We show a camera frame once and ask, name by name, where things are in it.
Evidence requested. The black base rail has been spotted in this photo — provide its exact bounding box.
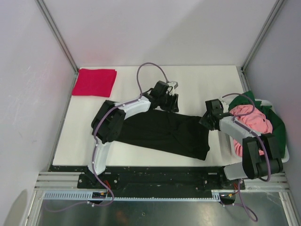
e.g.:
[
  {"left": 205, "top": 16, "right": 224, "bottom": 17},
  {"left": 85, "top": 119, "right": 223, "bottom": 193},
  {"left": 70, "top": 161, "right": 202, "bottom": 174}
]
[{"left": 49, "top": 165, "right": 245, "bottom": 199}]

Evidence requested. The green t shirt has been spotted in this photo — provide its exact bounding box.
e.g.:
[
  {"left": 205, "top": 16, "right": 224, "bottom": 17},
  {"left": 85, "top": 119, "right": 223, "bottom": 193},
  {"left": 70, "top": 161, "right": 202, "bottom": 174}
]
[{"left": 229, "top": 91, "right": 286, "bottom": 158}]

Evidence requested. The right aluminium frame post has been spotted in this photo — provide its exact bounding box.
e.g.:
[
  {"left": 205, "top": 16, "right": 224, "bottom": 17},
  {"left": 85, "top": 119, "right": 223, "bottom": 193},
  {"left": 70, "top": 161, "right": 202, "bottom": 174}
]
[{"left": 242, "top": 0, "right": 285, "bottom": 71}]

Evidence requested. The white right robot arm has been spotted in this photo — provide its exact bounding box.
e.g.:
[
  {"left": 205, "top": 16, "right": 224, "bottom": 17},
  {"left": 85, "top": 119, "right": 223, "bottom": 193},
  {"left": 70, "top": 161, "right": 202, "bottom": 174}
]
[{"left": 199, "top": 99, "right": 283, "bottom": 189}]

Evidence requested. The black t shirt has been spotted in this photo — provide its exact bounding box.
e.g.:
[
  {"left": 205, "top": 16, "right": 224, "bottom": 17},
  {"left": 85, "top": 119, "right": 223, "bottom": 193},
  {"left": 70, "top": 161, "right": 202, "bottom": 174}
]
[{"left": 117, "top": 110, "right": 210, "bottom": 161}]

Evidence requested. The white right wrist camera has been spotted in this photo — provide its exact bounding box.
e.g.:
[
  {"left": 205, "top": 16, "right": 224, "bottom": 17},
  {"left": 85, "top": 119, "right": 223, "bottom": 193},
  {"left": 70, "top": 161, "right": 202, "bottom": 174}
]
[{"left": 218, "top": 96, "right": 234, "bottom": 113}]

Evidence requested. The white plastic laundry bin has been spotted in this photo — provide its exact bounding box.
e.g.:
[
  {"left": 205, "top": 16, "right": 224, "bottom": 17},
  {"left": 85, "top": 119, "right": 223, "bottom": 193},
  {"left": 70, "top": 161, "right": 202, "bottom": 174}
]
[{"left": 219, "top": 99, "right": 289, "bottom": 163}]

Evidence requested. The pink t shirt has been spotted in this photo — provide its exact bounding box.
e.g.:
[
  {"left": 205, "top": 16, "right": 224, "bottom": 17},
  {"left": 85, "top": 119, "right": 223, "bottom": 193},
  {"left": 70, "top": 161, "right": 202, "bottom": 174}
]
[{"left": 229, "top": 105, "right": 273, "bottom": 157}]

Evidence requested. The folded magenta t shirt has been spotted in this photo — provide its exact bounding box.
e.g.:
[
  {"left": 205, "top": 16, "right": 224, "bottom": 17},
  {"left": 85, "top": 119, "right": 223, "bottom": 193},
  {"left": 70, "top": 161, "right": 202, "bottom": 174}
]
[{"left": 71, "top": 68, "right": 117, "bottom": 97}]

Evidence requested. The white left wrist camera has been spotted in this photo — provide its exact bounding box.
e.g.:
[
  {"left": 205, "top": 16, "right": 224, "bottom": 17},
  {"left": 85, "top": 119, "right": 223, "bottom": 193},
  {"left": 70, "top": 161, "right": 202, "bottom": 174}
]
[{"left": 167, "top": 81, "right": 178, "bottom": 96}]

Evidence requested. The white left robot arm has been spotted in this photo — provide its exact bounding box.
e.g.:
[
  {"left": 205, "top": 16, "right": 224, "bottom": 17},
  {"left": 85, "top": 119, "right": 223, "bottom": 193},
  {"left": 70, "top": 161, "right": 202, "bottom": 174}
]
[{"left": 87, "top": 81, "right": 179, "bottom": 188}]

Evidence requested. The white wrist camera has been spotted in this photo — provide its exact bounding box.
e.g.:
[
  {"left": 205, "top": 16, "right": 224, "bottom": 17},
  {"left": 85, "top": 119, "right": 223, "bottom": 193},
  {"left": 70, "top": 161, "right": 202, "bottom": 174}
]
[
  {"left": 218, "top": 96, "right": 234, "bottom": 113},
  {"left": 167, "top": 81, "right": 178, "bottom": 96}
]

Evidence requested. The aluminium frame post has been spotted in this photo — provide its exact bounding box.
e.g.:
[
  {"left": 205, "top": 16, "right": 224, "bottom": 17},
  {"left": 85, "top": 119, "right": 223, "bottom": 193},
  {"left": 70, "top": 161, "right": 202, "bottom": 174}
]
[
  {"left": 242, "top": 0, "right": 285, "bottom": 71},
  {"left": 34, "top": 0, "right": 79, "bottom": 73}
]

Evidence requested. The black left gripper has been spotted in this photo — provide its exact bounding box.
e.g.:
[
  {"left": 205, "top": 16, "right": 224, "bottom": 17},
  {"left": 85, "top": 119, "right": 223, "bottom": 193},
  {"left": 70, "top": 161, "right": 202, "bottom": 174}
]
[{"left": 158, "top": 92, "right": 179, "bottom": 113}]

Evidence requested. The grey slotted cable duct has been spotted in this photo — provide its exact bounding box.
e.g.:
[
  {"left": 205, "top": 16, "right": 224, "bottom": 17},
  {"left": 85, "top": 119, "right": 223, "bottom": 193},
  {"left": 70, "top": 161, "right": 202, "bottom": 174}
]
[{"left": 41, "top": 190, "right": 236, "bottom": 202}]

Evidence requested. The left aluminium frame post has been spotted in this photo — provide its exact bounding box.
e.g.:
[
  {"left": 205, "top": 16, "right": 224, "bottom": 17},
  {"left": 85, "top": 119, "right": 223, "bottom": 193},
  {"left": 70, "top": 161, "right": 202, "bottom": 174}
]
[{"left": 34, "top": 0, "right": 79, "bottom": 73}]

